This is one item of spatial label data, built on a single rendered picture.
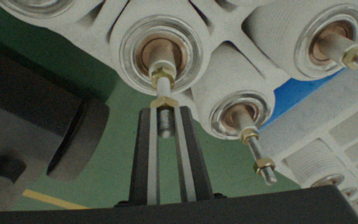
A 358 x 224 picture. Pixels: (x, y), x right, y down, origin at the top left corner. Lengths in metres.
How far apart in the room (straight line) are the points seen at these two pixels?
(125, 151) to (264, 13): 0.55
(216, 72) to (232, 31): 0.06
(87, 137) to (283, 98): 0.43
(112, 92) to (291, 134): 0.43
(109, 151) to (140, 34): 0.54
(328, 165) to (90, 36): 0.47
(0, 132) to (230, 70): 0.35
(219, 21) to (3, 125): 0.35
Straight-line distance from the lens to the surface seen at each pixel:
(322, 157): 0.49
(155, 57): 0.16
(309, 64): 0.24
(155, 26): 0.17
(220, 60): 0.26
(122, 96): 0.52
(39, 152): 0.39
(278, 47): 0.23
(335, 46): 0.22
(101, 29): 0.26
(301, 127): 0.49
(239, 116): 0.23
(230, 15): 0.26
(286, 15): 0.23
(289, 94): 0.50
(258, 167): 0.19
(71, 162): 0.42
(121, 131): 0.60
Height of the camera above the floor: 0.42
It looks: 50 degrees down
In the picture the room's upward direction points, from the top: 172 degrees clockwise
